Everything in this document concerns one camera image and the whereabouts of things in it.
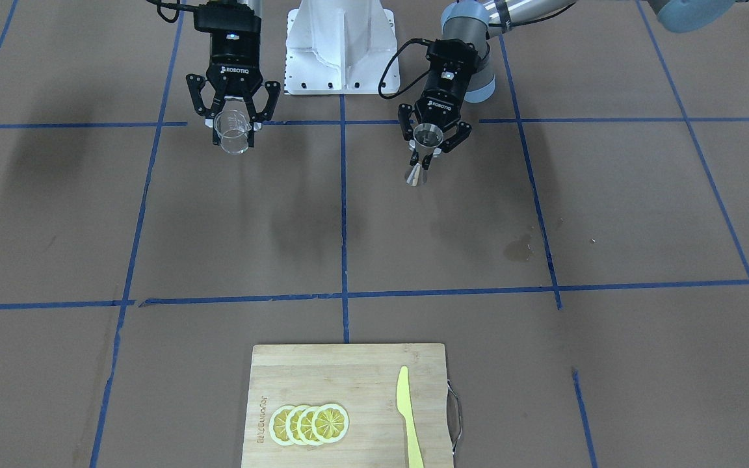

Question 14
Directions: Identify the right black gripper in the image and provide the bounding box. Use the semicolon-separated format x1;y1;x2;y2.
185;3;282;131

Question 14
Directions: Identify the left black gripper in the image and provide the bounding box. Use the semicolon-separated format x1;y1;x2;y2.
398;39;479;157

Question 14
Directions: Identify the steel double jigger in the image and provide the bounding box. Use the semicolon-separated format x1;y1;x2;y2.
405;123;443;187

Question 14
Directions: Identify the clear glass beaker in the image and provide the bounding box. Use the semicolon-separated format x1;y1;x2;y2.
212;110;252;155

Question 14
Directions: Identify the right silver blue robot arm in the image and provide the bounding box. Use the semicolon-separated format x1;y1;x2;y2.
152;1;282;136

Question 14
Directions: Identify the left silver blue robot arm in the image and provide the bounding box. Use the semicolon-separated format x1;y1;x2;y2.
398;1;574;166

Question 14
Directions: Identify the bamboo cutting board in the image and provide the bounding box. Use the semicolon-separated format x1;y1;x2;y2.
241;343;454;467

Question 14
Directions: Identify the yellow plastic knife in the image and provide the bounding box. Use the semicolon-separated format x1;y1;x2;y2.
396;365;424;467

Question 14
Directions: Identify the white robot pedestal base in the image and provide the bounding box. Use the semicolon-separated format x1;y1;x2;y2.
283;1;401;96

